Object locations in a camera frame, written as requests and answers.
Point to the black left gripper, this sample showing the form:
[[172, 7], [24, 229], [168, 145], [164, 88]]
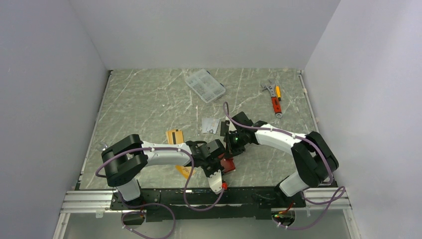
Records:
[[219, 167]]

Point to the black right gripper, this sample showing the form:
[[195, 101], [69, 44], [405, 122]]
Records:
[[232, 150]]

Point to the red leather card holder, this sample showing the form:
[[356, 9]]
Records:
[[228, 165]]

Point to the single gold credit card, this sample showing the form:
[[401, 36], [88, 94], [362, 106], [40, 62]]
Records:
[[185, 171]]

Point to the gold credit card stack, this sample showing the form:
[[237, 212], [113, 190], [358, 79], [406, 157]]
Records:
[[174, 136]]

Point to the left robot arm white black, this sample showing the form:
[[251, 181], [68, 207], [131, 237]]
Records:
[[126, 158]]

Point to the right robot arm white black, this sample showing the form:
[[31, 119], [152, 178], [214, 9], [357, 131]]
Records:
[[314, 161]]

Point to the clear plastic screw box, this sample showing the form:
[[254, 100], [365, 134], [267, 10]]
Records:
[[205, 85]]

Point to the red adjustable wrench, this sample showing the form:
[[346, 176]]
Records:
[[271, 87]]

